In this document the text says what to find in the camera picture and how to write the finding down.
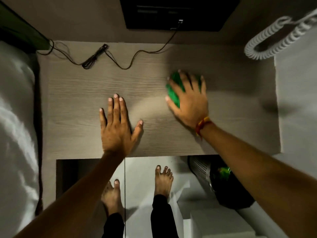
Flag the red yellow thread wristband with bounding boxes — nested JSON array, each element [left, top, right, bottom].
[[195, 117, 214, 140]]

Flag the person's right hand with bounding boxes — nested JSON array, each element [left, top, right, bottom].
[[165, 69, 210, 129]]

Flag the person's left hand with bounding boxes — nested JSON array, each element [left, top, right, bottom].
[[99, 94, 144, 158]]

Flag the black bin bag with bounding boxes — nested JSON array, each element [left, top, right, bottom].
[[210, 158, 256, 210]]

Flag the person's foot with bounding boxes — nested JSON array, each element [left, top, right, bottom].
[[154, 165, 174, 199], [101, 179, 123, 217]]

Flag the white box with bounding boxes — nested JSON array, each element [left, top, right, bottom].
[[183, 208, 257, 238]]

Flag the person's right forearm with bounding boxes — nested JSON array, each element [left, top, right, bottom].
[[198, 120, 317, 238]]

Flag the person's right foot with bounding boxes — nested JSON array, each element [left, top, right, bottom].
[[154, 165, 174, 199]]

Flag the black trousers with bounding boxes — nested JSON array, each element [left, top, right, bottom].
[[102, 194, 179, 238]]

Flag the white paper sheet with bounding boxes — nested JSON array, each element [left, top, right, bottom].
[[168, 179, 192, 214]]

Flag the perforated metal waste bin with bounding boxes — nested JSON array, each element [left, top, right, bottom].
[[187, 155, 256, 210]]

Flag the green cleaning cloth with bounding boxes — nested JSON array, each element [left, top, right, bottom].
[[165, 71, 202, 108]]

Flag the person's left foot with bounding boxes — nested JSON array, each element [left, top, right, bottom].
[[101, 179, 123, 217]]

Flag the black power cable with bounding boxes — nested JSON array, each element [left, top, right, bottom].
[[37, 19, 184, 70]]

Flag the white coiled phone cord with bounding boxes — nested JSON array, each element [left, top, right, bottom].
[[244, 8, 317, 60]]

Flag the white bed sheet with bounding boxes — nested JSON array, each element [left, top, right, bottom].
[[0, 41, 40, 238]]

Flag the black wall television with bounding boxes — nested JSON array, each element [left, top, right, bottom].
[[119, 0, 241, 32]]

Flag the person's left forearm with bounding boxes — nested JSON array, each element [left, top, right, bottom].
[[14, 151, 126, 238]]

